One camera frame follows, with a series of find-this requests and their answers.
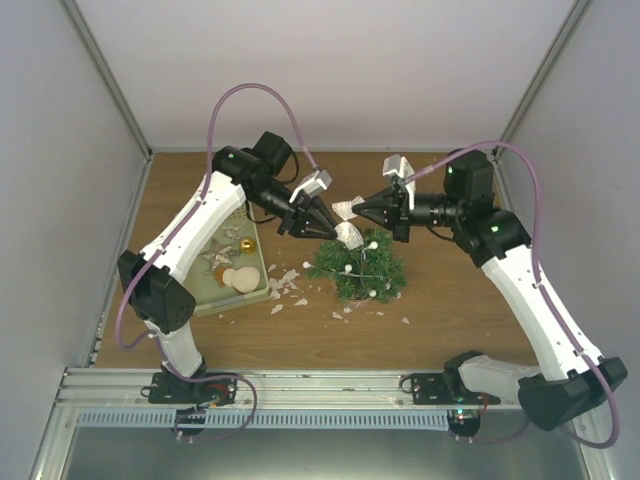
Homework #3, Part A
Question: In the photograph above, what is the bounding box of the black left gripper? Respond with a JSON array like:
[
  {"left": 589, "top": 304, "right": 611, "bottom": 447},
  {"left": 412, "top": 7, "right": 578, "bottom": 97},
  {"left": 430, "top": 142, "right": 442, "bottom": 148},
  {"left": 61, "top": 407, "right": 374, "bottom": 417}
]
[{"left": 252, "top": 182, "right": 342, "bottom": 241}]

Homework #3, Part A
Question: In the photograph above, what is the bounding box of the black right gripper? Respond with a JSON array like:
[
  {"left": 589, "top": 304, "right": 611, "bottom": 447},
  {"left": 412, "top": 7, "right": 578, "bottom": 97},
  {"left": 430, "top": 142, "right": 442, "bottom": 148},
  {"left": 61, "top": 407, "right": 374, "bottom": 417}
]
[{"left": 352, "top": 187, "right": 464, "bottom": 243}]

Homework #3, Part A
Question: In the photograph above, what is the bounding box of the white ball light string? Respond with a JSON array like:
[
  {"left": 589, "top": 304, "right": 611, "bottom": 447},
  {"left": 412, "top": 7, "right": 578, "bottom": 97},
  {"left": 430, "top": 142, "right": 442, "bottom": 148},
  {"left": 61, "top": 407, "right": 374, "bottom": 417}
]
[{"left": 302, "top": 240, "right": 401, "bottom": 314}]

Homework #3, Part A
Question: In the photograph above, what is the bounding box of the silver mesh ribbon bow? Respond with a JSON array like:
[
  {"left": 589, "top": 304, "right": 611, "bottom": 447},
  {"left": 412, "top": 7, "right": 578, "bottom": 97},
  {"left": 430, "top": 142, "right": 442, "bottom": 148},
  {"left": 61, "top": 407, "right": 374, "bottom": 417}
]
[{"left": 332, "top": 196, "right": 364, "bottom": 250}]

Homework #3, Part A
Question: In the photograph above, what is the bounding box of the small green christmas tree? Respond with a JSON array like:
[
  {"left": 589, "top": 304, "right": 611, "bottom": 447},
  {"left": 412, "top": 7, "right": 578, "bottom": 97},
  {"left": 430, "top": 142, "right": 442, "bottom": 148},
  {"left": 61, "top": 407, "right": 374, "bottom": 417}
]
[{"left": 303, "top": 229, "right": 407, "bottom": 304}]

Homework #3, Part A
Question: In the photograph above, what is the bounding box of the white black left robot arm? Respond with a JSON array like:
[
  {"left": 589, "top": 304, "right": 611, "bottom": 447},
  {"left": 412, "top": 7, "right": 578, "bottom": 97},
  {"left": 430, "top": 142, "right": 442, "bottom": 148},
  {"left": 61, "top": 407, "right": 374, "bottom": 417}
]
[{"left": 117, "top": 132, "right": 337, "bottom": 404}]

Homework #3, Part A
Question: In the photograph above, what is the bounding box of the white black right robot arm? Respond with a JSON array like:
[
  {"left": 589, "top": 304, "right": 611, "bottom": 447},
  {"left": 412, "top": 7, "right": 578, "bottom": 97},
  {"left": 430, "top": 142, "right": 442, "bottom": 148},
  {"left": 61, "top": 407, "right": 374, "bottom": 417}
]
[{"left": 353, "top": 148, "right": 628, "bottom": 431}]

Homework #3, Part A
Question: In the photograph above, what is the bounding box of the gold bauble ornament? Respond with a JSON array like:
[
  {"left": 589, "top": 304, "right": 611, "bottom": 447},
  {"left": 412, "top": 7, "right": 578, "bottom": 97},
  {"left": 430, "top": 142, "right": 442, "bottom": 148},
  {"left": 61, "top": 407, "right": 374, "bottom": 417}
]
[{"left": 239, "top": 237, "right": 257, "bottom": 254}]

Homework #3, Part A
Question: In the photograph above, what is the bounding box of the beige snowman ornament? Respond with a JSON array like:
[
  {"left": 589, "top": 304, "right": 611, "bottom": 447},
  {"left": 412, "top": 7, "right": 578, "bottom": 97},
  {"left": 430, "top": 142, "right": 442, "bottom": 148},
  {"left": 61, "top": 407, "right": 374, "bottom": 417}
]
[{"left": 214, "top": 266, "right": 261, "bottom": 294}]

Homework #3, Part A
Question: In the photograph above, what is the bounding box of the light green perforated plastic basket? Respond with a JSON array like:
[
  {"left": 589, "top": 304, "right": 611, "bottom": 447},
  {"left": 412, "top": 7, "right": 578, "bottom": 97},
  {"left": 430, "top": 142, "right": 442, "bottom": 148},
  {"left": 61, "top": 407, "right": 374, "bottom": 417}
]
[{"left": 185, "top": 205, "right": 268, "bottom": 317}]

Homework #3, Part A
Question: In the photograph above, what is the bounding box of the silver glitter star ornament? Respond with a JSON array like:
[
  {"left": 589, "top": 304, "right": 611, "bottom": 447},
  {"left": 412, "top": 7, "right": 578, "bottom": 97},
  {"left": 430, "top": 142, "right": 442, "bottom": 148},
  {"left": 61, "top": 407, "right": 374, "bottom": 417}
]
[{"left": 199, "top": 226, "right": 241, "bottom": 268}]

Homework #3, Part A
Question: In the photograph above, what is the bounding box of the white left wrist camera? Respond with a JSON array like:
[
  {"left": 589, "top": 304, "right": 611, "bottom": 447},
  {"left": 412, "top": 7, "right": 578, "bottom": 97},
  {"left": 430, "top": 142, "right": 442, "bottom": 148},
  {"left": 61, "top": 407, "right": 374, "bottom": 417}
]
[{"left": 289, "top": 169, "right": 332, "bottom": 204}]

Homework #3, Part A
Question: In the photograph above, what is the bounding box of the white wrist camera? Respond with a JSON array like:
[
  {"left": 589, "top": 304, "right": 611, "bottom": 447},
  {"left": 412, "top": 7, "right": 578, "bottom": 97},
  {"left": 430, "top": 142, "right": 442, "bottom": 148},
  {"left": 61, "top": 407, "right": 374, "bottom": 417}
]
[
  {"left": 289, "top": 169, "right": 332, "bottom": 204},
  {"left": 382, "top": 154, "right": 416, "bottom": 211}
]

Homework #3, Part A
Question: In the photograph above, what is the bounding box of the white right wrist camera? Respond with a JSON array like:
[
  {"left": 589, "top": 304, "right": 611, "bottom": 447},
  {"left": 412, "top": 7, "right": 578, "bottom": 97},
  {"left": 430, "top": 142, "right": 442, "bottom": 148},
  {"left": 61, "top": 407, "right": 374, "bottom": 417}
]
[{"left": 382, "top": 154, "right": 416, "bottom": 211}]

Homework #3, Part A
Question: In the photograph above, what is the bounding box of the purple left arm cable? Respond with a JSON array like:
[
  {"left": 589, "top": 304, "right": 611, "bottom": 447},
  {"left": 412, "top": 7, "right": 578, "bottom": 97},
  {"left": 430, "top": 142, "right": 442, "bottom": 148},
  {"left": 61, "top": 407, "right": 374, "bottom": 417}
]
[{"left": 115, "top": 83, "right": 321, "bottom": 352}]

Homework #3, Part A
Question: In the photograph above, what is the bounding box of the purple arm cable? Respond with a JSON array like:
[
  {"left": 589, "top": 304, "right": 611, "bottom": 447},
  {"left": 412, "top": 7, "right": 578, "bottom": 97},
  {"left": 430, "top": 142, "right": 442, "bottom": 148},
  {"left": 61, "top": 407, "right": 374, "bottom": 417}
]
[
  {"left": 407, "top": 141, "right": 622, "bottom": 449},
  {"left": 115, "top": 83, "right": 321, "bottom": 352}
]

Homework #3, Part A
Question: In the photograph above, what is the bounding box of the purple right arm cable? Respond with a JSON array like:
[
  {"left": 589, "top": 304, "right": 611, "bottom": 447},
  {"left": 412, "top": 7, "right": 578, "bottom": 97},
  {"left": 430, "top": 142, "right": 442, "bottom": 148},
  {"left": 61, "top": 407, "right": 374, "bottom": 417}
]
[{"left": 407, "top": 141, "right": 622, "bottom": 449}]

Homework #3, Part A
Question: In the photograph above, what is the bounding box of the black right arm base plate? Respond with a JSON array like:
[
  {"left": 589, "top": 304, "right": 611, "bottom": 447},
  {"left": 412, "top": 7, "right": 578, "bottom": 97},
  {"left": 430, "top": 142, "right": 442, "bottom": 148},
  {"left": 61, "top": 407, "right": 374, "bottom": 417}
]
[{"left": 398, "top": 372, "right": 483, "bottom": 405}]

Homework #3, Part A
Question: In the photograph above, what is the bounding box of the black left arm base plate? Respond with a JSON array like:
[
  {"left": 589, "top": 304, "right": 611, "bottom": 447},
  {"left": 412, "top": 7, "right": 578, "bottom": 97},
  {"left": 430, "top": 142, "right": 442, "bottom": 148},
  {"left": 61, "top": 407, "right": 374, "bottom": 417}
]
[{"left": 140, "top": 370, "right": 237, "bottom": 406}]

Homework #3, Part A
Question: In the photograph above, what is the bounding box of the aluminium front mounting rail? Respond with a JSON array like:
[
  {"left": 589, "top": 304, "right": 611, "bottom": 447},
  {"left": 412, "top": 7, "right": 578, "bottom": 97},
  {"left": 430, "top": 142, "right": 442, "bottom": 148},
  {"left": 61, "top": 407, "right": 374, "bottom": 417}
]
[{"left": 54, "top": 368, "right": 556, "bottom": 409}]

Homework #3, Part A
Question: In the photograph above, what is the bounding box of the grey slotted cable duct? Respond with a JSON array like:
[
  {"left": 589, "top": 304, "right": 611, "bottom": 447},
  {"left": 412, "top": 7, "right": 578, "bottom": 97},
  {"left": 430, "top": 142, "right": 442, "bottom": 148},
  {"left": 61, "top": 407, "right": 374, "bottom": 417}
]
[{"left": 77, "top": 408, "right": 449, "bottom": 431}]

